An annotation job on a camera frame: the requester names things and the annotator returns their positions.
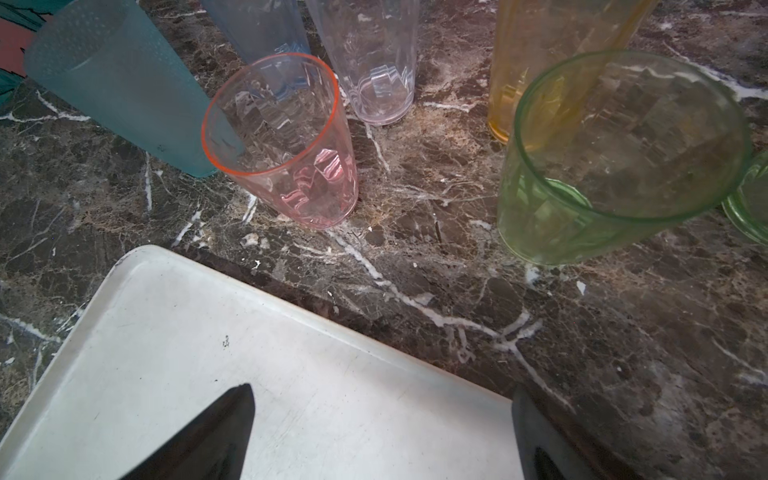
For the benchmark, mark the beige plastic tray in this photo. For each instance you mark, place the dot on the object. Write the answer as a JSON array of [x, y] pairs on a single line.
[[164, 337]]

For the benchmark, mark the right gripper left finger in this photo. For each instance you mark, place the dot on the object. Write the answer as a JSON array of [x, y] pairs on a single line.
[[211, 446]]

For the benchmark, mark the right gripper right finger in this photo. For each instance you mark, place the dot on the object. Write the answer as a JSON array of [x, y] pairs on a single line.
[[553, 445]]

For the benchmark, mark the orange plastic cup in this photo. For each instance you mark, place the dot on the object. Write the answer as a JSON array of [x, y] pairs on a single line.
[[531, 36]]

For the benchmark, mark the blue plastic cup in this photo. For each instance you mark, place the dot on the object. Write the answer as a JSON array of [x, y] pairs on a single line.
[[258, 29]]

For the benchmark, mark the tall green plastic cup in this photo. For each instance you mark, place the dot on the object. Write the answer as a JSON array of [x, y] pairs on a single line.
[[746, 207]]

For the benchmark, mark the teal frosted plastic cup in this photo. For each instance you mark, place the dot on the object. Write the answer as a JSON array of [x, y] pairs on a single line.
[[108, 60]]

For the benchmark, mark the pink plastic cup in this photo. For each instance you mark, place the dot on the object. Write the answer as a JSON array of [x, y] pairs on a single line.
[[279, 130]]

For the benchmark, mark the clear plastic cup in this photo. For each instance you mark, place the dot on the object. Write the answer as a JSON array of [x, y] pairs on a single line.
[[372, 45]]

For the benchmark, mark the short green plastic cup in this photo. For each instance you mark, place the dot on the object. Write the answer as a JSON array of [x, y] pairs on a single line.
[[611, 147]]

